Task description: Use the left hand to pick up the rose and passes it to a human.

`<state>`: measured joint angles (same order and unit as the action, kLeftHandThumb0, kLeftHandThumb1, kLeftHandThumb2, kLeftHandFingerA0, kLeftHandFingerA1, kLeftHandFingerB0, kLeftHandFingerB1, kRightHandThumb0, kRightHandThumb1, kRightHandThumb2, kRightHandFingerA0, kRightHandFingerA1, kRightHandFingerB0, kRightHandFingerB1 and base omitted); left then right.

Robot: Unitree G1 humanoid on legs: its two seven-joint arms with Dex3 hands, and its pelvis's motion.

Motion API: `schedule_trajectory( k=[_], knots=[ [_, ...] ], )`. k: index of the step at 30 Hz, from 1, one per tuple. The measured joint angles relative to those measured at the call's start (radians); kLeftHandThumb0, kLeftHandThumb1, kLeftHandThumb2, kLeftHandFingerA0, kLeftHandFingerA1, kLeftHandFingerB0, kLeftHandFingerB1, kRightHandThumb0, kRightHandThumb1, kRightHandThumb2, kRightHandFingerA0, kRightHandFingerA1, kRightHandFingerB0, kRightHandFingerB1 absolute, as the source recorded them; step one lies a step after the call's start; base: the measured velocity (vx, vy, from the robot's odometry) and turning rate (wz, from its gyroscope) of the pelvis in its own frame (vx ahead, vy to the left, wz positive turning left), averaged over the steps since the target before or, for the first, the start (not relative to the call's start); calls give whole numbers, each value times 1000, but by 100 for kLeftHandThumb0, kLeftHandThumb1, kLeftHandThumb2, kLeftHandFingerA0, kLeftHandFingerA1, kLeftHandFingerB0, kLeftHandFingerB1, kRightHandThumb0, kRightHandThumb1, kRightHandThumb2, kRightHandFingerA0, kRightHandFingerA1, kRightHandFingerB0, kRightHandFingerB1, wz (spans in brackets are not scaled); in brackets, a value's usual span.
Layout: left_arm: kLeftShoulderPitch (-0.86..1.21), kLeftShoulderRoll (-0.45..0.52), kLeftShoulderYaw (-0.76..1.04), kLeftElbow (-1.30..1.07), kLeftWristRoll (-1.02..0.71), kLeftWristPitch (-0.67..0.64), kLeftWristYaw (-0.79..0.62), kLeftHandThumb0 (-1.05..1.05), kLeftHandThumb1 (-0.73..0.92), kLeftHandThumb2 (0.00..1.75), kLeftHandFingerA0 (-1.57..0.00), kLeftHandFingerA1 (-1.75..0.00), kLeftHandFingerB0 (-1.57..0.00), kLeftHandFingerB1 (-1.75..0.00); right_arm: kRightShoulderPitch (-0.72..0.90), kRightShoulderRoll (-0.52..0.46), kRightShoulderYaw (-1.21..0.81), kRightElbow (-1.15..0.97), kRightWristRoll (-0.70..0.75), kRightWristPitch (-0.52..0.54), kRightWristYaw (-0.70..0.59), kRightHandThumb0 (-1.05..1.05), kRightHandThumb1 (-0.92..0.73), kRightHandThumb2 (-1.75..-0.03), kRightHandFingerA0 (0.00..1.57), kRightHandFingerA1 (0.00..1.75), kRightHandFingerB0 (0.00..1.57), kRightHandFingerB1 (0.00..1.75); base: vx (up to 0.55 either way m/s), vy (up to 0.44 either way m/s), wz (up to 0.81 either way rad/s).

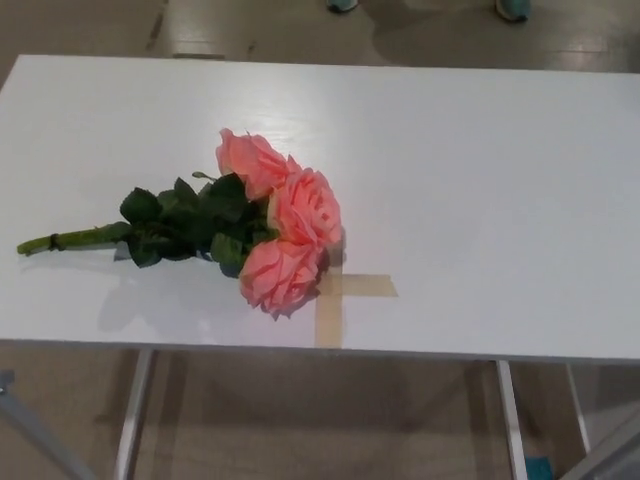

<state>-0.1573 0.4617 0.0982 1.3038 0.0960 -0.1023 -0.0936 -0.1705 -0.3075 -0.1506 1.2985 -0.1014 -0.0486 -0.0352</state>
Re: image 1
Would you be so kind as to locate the white table leg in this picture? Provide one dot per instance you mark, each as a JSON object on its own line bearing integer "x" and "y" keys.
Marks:
{"x": 511, "y": 420}
{"x": 578, "y": 405}
{"x": 134, "y": 410}

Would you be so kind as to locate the grey metal frame bar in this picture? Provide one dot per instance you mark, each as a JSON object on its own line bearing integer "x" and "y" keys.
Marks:
{"x": 35, "y": 435}
{"x": 607, "y": 450}

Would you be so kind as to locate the teal object on floor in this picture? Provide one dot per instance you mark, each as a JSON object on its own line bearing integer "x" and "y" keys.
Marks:
{"x": 535, "y": 469}

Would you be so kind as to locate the beige tape strip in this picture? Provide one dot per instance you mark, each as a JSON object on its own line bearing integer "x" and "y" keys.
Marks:
{"x": 330, "y": 320}
{"x": 370, "y": 285}

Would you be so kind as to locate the pink rose bouquet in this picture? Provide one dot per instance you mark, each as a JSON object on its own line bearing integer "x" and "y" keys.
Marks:
{"x": 305, "y": 210}

